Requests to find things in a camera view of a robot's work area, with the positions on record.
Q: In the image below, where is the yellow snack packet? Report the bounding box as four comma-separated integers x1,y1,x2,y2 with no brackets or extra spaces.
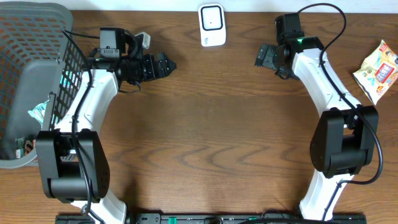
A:
353,40,397,105

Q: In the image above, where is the light green snack packet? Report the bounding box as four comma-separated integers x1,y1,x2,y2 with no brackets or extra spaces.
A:
28,100,49,124

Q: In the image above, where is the dark snack packet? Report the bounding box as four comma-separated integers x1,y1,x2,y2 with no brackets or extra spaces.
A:
14,137,35,159

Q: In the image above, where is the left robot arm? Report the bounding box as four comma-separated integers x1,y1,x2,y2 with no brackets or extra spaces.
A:
35,27,177,223

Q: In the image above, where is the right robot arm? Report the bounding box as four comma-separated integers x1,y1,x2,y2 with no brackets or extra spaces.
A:
255,12,383,222

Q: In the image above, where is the white barcode scanner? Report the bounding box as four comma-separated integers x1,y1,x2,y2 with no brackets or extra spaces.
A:
198,3,226,47

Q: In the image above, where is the grey plastic mesh basket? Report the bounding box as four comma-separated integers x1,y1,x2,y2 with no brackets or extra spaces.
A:
1,1,82,169

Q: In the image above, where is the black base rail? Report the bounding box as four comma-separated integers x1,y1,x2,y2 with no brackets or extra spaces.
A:
54,212,368,224

